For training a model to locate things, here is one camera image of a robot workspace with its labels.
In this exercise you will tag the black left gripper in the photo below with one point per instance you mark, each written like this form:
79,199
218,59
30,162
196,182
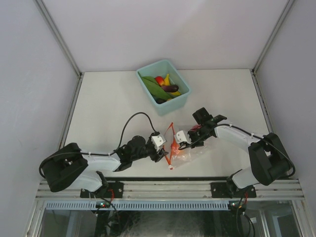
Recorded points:
155,157

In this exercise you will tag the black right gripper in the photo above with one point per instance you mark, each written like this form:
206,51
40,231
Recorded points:
193,144

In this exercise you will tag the orange fake fruit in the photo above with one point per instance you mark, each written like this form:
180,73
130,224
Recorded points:
175,150

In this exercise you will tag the clear zip top bag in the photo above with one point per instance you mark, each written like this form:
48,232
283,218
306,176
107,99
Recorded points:
177,158

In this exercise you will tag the small dark fake food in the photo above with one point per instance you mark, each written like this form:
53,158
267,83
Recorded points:
160,101

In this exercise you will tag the purple fake eggplant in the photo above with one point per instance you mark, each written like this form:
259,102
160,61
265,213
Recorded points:
170,88

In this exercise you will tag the yellow fake banana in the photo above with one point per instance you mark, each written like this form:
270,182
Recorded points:
167,82

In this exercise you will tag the green fake leafy vegetable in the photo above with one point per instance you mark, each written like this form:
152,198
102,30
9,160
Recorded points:
154,88

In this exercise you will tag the red fake apple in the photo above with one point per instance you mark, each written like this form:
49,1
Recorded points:
195,128

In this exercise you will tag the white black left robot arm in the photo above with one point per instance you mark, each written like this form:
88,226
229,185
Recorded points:
73,168

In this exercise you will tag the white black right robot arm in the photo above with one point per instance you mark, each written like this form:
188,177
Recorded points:
268,158

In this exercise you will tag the light blue plastic bin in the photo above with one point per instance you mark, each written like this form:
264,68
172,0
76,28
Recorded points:
162,68

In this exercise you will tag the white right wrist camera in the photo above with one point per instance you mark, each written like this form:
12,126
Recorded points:
182,137

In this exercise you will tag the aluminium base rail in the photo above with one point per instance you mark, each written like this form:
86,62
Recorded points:
172,190

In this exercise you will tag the slotted grey cable duct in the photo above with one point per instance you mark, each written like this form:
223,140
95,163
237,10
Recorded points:
138,205

